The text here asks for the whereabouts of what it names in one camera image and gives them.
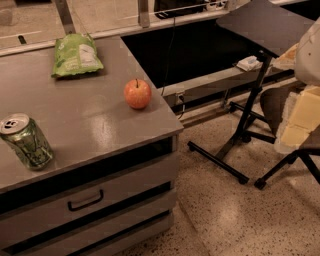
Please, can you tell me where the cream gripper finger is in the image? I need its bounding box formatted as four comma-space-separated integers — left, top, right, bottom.
274, 85, 320, 154

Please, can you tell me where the red apple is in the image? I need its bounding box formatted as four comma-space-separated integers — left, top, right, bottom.
124, 79, 152, 109

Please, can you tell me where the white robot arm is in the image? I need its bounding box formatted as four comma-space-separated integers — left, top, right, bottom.
275, 18, 320, 154

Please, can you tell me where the green rice chip bag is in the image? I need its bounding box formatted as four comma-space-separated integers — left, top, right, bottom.
52, 33, 104, 78

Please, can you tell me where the black office chair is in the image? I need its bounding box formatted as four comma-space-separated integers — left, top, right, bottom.
254, 87, 320, 191

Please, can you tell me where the white power adapter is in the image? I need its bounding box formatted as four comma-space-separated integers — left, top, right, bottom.
236, 56, 260, 71

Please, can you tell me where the black rolling laptop stand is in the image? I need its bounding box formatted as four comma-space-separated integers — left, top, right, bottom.
188, 0, 314, 184

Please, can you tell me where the grey drawer cabinet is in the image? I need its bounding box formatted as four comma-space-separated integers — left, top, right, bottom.
0, 37, 183, 256

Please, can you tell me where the green soda can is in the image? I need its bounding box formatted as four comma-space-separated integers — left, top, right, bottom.
0, 113, 54, 170

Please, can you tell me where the black hanging cable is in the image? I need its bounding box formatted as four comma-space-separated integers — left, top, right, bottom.
160, 16, 177, 97

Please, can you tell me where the black drawer handle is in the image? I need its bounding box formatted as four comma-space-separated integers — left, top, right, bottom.
67, 189, 104, 212

